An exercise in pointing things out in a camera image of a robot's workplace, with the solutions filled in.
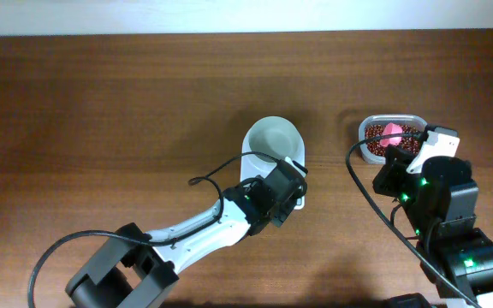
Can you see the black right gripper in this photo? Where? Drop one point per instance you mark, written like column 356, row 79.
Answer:
column 391, row 169

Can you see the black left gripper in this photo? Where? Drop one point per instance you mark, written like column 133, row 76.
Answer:
column 280, row 217

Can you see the pink measuring scoop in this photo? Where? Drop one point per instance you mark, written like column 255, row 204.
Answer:
column 391, row 134

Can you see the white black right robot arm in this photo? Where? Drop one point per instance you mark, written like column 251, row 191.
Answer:
column 439, row 201

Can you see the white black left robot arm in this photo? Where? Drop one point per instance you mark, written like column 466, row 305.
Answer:
column 140, row 268

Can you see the white digital kitchen scale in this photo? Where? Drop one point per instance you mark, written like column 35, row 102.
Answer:
column 255, row 164

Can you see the clear plastic container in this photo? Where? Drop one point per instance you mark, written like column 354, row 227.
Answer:
column 399, row 119

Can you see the red adzuki beans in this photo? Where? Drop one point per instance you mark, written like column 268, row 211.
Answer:
column 379, row 147

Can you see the white round bowl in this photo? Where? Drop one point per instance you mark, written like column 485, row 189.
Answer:
column 277, row 137

